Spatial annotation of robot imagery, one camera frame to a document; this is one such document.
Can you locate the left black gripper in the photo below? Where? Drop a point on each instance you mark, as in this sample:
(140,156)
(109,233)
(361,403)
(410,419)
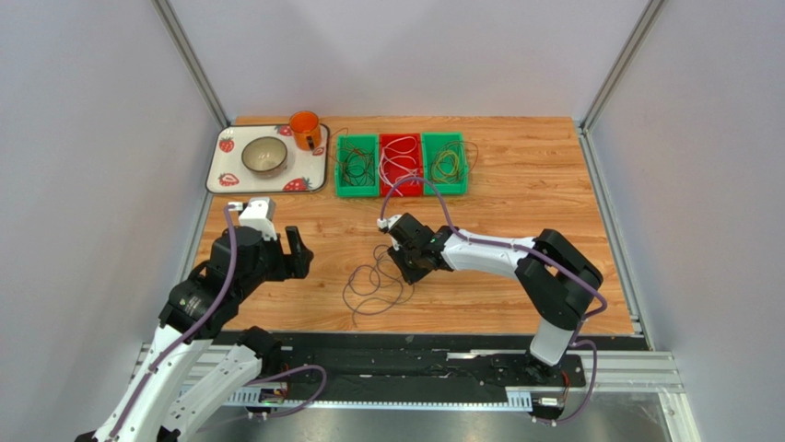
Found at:
(297,263)

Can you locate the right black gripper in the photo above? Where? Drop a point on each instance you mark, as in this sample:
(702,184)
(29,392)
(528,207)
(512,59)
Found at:
(406,255)

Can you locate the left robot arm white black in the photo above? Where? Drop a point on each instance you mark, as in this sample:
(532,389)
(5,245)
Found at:
(154,407)

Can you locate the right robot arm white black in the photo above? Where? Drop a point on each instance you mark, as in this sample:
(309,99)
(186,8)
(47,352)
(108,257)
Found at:
(559,280)

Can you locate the right green bin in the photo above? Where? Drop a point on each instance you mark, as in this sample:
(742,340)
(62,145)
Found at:
(445,162)

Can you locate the green bin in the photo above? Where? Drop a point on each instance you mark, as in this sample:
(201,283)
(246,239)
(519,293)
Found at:
(356,170)
(445,162)

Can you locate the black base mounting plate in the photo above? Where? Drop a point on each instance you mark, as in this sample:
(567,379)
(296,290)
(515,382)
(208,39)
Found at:
(424,368)

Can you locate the beige ceramic bowl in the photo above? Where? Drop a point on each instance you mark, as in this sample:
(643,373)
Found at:
(265,157)

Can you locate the left green bin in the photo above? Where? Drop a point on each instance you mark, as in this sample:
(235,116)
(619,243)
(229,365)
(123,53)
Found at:
(356,170)

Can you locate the strawberry pattern tray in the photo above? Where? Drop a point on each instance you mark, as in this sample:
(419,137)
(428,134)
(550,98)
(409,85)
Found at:
(306,170)

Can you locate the orange mug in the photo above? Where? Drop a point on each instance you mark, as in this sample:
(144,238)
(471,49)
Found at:
(305,126)

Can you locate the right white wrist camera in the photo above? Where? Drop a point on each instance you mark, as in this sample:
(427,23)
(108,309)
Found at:
(385,224)

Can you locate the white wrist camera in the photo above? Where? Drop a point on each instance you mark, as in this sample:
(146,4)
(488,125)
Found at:
(385,224)
(258,213)

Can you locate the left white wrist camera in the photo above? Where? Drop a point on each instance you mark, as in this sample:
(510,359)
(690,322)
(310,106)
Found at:
(258,213)

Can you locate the aluminium frame rail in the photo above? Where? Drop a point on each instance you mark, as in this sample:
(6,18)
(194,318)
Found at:
(634,394)

